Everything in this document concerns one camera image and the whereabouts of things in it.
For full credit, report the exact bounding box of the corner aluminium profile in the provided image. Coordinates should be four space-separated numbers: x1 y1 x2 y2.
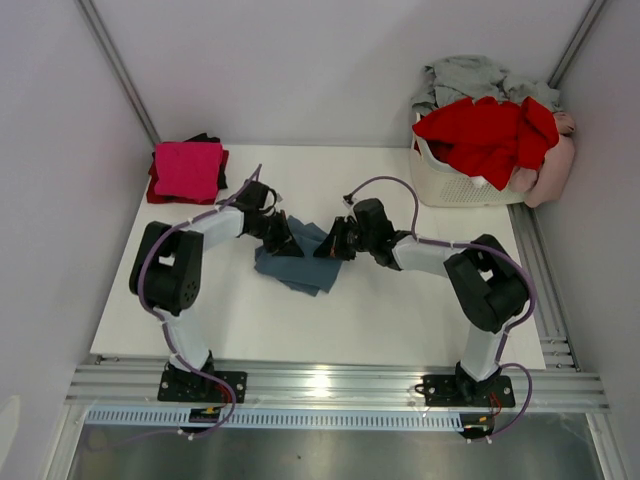
74 0 161 145
547 0 609 89

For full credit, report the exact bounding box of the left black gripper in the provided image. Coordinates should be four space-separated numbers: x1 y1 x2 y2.
247 210 303 258

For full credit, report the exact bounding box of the aluminium mounting rail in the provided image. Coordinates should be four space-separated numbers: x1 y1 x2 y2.
65 357 610 413

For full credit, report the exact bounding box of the right side aluminium rail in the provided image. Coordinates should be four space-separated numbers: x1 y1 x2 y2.
507 204 581 372

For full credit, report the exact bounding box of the white slotted cable duct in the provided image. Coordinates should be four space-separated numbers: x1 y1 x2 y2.
85 406 463 432

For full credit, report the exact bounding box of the left corner aluminium profile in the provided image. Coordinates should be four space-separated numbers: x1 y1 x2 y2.
74 0 161 145

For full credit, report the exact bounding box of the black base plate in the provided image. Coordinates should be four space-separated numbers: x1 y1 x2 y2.
157 369 247 404
414 374 516 408

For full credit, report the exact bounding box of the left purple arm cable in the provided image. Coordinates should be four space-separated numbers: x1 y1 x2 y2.
137 163 264 441

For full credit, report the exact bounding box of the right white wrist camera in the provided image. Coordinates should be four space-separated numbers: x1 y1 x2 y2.
343 195 358 212

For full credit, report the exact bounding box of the folded black t shirt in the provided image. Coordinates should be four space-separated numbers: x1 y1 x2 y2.
148 132 229 190

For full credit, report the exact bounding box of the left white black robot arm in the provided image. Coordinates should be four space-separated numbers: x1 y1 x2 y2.
129 180 304 401

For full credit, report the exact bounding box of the blue grey t shirt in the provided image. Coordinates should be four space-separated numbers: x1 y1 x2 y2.
254 216 342 297

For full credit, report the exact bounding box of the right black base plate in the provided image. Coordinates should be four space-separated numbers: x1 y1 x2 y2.
414 374 516 408

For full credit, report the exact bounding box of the light pink t shirt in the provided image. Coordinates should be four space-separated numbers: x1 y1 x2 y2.
509 112 576 208

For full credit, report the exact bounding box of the folded pink t shirt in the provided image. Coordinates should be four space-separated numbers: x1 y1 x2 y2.
155 142 223 201

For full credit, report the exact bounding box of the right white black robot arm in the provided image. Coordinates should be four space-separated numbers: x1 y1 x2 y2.
314 195 534 404

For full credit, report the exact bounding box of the white plastic laundry basket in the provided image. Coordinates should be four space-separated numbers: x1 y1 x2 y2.
409 133 525 208

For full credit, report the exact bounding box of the right corner aluminium profile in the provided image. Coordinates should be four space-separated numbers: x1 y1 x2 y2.
547 0 609 89

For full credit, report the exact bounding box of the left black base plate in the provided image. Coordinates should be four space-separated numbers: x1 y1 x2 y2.
157 369 247 404

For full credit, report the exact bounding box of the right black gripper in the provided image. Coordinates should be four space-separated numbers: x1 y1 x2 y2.
313 216 374 261

